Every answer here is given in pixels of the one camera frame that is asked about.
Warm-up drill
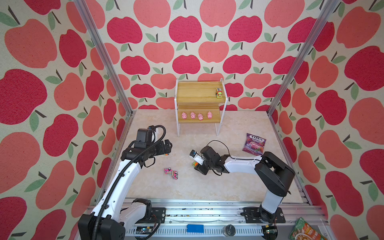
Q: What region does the right aluminium frame post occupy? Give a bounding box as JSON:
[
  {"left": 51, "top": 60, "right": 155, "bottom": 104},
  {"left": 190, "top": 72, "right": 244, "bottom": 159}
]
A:
[{"left": 267, "top": 0, "right": 341, "bottom": 119}]

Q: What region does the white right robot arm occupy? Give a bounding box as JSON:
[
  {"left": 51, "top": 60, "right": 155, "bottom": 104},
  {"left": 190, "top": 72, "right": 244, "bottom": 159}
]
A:
[{"left": 190, "top": 145, "right": 295, "bottom": 219}]

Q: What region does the purple candy bag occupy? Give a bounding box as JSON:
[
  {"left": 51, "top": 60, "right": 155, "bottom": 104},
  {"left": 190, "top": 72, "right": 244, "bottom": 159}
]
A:
[{"left": 243, "top": 133, "right": 267, "bottom": 156}]

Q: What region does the wooden two-tier shelf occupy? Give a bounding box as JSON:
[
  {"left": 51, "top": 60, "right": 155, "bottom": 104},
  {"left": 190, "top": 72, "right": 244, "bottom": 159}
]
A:
[{"left": 174, "top": 79, "right": 229, "bottom": 136}]

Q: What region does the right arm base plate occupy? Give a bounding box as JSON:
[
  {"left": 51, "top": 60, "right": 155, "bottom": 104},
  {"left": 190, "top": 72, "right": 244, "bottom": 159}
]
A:
[{"left": 240, "top": 207, "right": 286, "bottom": 224}]

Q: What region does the round metal knob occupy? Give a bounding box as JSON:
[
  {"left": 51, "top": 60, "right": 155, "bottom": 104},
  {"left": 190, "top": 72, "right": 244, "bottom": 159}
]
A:
[{"left": 223, "top": 225, "right": 236, "bottom": 237}]

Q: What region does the pink green toy truck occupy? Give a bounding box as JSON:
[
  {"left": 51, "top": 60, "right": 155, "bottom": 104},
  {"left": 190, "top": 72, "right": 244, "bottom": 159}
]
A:
[{"left": 172, "top": 171, "right": 179, "bottom": 180}]

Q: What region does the green snack packet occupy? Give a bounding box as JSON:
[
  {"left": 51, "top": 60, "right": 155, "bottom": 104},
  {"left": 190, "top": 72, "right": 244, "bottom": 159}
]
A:
[{"left": 289, "top": 218, "right": 327, "bottom": 240}]

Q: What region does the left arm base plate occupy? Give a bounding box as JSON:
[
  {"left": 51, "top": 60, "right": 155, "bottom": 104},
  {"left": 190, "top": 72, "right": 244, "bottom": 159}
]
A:
[{"left": 136, "top": 208, "right": 166, "bottom": 224}]

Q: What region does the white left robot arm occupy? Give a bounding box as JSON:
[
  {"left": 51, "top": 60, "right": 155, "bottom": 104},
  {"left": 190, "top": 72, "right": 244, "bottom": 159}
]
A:
[{"left": 78, "top": 140, "right": 173, "bottom": 240}]

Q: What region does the black right camera cable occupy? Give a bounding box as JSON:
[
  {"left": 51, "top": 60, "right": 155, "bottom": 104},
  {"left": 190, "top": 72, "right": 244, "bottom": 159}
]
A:
[{"left": 206, "top": 139, "right": 262, "bottom": 161}]

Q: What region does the left aluminium frame post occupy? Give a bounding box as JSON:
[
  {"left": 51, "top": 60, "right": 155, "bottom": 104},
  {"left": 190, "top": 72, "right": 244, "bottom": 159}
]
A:
[{"left": 74, "top": 0, "right": 134, "bottom": 118}]

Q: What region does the aluminium front rail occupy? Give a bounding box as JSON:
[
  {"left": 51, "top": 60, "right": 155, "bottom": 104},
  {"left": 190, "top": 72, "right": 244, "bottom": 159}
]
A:
[{"left": 122, "top": 199, "right": 336, "bottom": 240}]

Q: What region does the aluminium frame post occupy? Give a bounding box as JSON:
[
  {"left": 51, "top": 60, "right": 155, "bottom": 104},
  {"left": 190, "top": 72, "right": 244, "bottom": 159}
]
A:
[
  {"left": 74, "top": 0, "right": 134, "bottom": 118},
  {"left": 267, "top": 0, "right": 341, "bottom": 119}
]

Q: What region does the multicolour toy car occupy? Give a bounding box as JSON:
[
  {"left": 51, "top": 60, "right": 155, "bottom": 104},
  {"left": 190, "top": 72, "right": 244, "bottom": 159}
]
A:
[{"left": 216, "top": 88, "right": 223, "bottom": 99}]

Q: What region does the blue block on rail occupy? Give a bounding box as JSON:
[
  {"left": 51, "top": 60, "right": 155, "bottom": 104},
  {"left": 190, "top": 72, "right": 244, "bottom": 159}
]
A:
[{"left": 187, "top": 224, "right": 205, "bottom": 234}]

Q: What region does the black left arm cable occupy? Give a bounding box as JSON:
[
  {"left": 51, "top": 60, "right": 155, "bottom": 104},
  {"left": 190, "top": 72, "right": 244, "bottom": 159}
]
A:
[{"left": 91, "top": 125, "right": 167, "bottom": 240}]

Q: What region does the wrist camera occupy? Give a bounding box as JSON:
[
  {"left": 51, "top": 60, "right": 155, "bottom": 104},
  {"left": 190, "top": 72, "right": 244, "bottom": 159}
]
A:
[
  {"left": 134, "top": 129, "right": 155, "bottom": 149},
  {"left": 190, "top": 150, "right": 205, "bottom": 165}
]

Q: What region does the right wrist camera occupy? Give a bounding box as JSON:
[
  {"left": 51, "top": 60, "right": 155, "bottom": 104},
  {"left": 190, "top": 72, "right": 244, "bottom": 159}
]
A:
[{"left": 190, "top": 150, "right": 205, "bottom": 165}]

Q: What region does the pink toy car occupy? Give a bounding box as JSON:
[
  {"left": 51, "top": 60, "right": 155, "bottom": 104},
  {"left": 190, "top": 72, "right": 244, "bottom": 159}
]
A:
[{"left": 164, "top": 168, "right": 174, "bottom": 176}]

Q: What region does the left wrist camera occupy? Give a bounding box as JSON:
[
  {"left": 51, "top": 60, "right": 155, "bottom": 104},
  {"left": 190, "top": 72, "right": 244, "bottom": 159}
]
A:
[{"left": 134, "top": 129, "right": 155, "bottom": 149}]

